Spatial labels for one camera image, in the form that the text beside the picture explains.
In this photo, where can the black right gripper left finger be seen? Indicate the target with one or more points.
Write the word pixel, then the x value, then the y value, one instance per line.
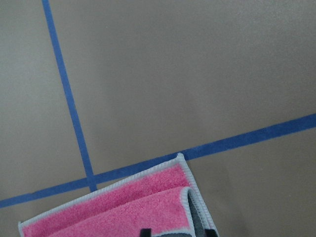
pixel 145 233

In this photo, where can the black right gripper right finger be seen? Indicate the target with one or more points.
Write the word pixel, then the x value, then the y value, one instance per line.
pixel 209 232

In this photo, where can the blue tape strip crosswise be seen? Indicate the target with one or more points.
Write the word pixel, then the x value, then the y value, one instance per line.
pixel 230 143

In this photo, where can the blue tape strip lengthwise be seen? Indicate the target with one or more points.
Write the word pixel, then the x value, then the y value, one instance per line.
pixel 69 97

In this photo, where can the pink towel white edge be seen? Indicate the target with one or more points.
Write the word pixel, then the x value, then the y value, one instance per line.
pixel 164 198

